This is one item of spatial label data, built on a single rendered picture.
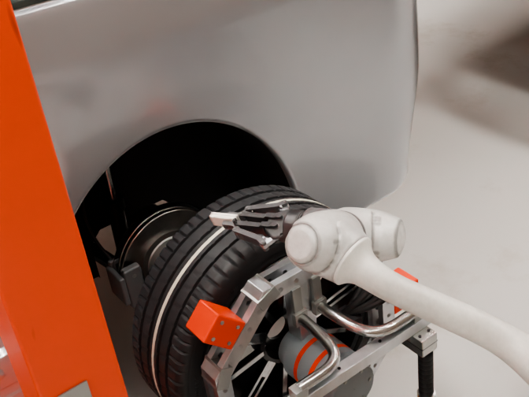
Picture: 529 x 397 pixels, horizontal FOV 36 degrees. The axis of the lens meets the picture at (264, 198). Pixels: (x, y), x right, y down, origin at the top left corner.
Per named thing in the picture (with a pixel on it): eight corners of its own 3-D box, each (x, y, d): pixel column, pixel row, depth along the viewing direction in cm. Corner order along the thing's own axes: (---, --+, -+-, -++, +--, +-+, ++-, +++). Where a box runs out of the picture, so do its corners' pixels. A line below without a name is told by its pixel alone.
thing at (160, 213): (222, 268, 256) (197, 186, 237) (236, 280, 250) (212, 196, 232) (135, 324, 243) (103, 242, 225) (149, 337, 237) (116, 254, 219)
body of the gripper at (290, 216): (304, 255, 169) (266, 250, 174) (319, 225, 174) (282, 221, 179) (293, 231, 165) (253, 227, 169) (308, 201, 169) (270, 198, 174)
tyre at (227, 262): (121, 222, 188) (135, 440, 218) (175, 267, 171) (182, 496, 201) (338, 156, 224) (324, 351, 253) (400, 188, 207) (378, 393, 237)
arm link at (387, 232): (344, 203, 170) (314, 206, 159) (415, 209, 162) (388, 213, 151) (342, 254, 171) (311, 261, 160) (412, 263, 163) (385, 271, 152)
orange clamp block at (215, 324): (227, 306, 184) (199, 298, 178) (247, 323, 179) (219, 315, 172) (212, 333, 185) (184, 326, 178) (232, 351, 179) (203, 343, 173)
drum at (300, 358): (320, 350, 210) (316, 308, 202) (379, 395, 195) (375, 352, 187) (277, 378, 203) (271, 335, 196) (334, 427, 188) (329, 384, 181)
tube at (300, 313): (304, 318, 191) (299, 283, 185) (360, 361, 177) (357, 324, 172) (243, 355, 183) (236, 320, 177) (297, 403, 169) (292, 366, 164)
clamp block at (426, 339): (409, 328, 195) (408, 312, 192) (438, 348, 189) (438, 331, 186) (393, 339, 193) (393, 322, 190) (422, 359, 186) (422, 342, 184)
